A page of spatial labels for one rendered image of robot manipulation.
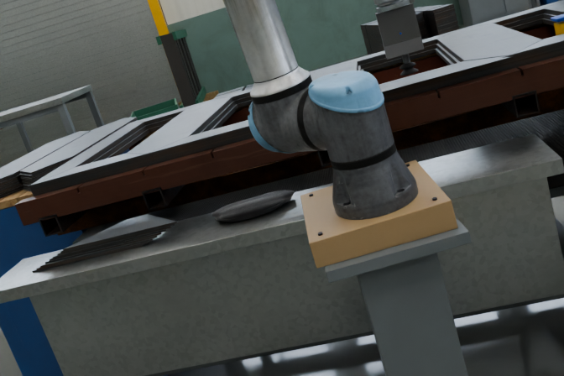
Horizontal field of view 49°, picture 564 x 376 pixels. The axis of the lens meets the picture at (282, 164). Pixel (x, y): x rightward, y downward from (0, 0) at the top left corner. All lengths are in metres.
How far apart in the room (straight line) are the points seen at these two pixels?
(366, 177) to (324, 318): 0.61
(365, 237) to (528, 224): 0.56
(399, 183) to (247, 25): 0.37
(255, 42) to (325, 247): 0.37
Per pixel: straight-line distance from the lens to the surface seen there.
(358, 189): 1.05
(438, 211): 1.05
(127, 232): 1.48
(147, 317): 1.66
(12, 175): 2.14
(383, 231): 1.04
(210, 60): 9.89
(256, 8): 1.08
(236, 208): 1.40
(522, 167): 1.28
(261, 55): 1.09
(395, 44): 1.43
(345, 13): 9.89
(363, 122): 1.02
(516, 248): 1.52
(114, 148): 1.99
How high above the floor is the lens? 1.11
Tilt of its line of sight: 14 degrees down
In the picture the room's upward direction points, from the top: 17 degrees counter-clockwise
